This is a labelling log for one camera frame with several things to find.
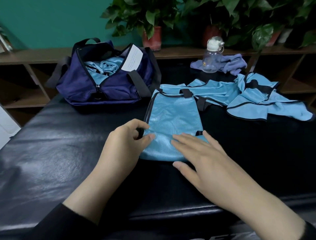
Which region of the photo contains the person's left forearm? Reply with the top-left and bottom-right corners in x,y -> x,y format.
30,170 -> 121,240

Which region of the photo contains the black leather bench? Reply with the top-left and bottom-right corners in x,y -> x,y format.
0,74 -> 316,240

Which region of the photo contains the person's right hand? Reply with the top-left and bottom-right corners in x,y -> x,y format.
171,131 -> 257,211

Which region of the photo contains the wooden shelf cabinet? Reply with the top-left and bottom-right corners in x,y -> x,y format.
0,44 -> 316,127

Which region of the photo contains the person's right forearm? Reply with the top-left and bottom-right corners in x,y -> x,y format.
232,190 -> 316,240

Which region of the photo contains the green plant in red pot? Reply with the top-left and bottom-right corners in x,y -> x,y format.
101,0 -> 181,51
183,0 -> 248,48

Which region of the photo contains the person's left hand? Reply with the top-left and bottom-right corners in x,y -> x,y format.
96,119 -> 157,185

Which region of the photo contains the light blue vest black trim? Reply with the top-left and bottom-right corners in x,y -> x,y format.
84,56 -> 125,85
159,72 -> 314,122
137,89 -> 211,162

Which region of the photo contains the navy blue bag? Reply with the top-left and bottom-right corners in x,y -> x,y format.
47,38 -> 162,106

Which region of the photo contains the green plant in white pot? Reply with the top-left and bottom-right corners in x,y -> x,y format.
247,0 -> 316,52

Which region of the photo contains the clear bottle silver cap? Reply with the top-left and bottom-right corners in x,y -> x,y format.
201,37 -> 225,74

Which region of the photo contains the purple cloth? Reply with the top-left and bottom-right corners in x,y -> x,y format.
190,53 -> 248,76

